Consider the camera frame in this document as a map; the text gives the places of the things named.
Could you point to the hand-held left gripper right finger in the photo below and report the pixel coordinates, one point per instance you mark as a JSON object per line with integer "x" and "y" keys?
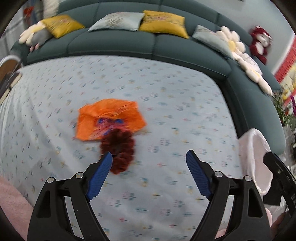
{"x": 198, "y": 176}

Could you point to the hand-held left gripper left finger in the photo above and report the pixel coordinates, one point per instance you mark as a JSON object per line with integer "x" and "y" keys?
{"x": 99, "y": 176}

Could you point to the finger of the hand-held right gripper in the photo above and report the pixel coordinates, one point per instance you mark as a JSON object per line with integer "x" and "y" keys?
{"x": 279, "y": 171}

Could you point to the white pink cloth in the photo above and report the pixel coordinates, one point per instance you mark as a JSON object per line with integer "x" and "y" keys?
{"x": 254, "y": 157}

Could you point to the dark red fuzzy scrunchie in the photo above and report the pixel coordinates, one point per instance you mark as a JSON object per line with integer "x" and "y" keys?
{"x": 120, "y": 148}

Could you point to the orange plastic bag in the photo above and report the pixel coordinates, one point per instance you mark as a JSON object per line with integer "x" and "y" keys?
{"x": 104, "y": 113}

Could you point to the person's right hand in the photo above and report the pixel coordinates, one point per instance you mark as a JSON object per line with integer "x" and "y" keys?
{"x": 278, "y": 228}

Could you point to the green potted plant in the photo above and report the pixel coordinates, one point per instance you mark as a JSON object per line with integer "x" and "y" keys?
{"x": 282, "y": 109}

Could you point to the floral printed tablecloth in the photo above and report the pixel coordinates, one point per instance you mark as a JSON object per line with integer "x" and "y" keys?
{"x": 161, "y": 92}

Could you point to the pink fluffy rug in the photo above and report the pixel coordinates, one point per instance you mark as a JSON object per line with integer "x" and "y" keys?
{"x": 13, "y": 208}

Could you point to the white flower cushion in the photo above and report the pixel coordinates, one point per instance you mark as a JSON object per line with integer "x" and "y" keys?
{"x": 260, "y": 80}
{"x": 231, "y": 42}

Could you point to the pale pink flower cushion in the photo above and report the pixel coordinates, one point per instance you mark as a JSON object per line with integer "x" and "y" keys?
{"x": 251, "y": 64}

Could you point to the red teddy bear plush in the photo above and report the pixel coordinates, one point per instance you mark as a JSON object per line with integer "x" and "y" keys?
{"x": 259, "y": 44}

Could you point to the brown wooden furniture piece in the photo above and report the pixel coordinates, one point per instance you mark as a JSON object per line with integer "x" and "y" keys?
{"x": 9, "y": 76}

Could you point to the light grey embroidered cushion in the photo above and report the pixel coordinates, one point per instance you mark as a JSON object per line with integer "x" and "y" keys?
{"x": 208, "y": 39}
{"x": 115, "y": 20}

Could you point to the grey plush toy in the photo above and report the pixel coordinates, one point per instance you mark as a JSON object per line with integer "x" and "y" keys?
{"x": 38, "y": 38}

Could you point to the yellow embroidered cushion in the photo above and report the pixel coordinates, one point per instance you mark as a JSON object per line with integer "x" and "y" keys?
{"x": 164, "y": 23}
{"x": 60, "y": 24}

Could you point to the red curtain tie ornament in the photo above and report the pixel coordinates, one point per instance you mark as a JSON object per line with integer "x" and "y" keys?
{"x": 27, "y": 11}

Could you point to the red wall decoration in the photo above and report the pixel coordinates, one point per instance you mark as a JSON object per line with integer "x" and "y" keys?
{"x": 286, "y": 67}

